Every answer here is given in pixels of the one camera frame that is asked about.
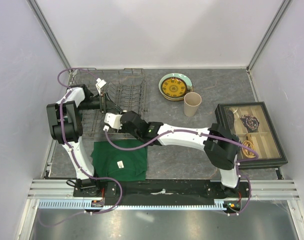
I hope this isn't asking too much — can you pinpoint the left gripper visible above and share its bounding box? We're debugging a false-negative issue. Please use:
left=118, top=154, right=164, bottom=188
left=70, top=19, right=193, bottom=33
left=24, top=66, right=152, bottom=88
left=77, top=92, right=121, bottom=115

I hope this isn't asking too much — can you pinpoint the yellow patterned small plate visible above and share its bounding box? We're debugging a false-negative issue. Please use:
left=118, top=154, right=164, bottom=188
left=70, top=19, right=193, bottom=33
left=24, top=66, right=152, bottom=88
left=161, top=77, right=188, bottom=99

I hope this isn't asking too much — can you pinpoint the mint green flower plate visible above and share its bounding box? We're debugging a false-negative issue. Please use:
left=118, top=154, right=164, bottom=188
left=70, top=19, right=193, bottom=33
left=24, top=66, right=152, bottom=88
left=158, top=73, right=194, bottom=92

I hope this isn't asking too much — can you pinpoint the beige cup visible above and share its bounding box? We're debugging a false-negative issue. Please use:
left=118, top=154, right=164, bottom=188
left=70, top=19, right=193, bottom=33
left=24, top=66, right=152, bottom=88
left=183, top=92, right=202, bottom=117

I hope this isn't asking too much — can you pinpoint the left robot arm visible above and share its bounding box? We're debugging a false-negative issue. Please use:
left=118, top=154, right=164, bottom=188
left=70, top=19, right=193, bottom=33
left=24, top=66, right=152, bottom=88
left=46, top=84, right=123, bottom=197

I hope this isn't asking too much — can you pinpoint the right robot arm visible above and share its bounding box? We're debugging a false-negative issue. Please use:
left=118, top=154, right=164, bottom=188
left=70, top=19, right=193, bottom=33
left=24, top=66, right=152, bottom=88
left=112, top=111, right=240, bottom=197

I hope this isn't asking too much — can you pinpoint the folded green cloth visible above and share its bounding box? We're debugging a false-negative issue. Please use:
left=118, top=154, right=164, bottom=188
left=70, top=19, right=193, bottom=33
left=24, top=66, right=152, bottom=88
left=91, top=141, right=148, bottom=182

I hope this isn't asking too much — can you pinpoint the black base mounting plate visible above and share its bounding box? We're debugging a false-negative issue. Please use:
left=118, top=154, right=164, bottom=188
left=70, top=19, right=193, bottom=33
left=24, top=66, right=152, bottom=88
left=73, top=179, right=250, bottom=206

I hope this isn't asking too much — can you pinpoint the black glass lid box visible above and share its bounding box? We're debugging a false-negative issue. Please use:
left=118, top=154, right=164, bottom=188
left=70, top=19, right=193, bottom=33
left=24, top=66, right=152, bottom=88
left=215, top=101, right=288, bottom=170

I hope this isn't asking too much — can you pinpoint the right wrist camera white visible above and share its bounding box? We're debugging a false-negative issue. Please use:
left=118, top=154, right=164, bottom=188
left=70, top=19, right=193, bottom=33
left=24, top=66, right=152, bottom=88
left=103, top=113, right=122, bottom=131

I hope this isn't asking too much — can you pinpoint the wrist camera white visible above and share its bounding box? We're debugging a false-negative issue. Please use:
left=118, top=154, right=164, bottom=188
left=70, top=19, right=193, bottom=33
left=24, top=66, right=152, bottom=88
left=95, top=78, right=107, bottom=95
left=103, top=113, right=122, bottom=131

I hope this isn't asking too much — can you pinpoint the grey wire dish rack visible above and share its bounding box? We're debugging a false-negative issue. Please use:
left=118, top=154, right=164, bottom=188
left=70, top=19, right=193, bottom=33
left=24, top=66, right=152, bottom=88
left=68, top=68, right=148, bottom=141

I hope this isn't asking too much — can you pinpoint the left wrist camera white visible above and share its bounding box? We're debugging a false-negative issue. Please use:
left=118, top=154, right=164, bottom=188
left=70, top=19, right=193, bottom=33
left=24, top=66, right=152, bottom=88
left=95, top=78, right=107, bottom=95

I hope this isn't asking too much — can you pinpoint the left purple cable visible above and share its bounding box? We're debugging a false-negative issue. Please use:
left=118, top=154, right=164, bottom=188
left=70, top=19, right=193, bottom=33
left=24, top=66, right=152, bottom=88
left=38, top=67, right=123, bottom=227

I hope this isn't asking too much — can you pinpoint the blue slotted cable duct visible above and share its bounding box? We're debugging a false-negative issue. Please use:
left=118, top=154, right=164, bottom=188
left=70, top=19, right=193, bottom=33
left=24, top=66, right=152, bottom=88
left=38, top=199, right=227, bottom=211

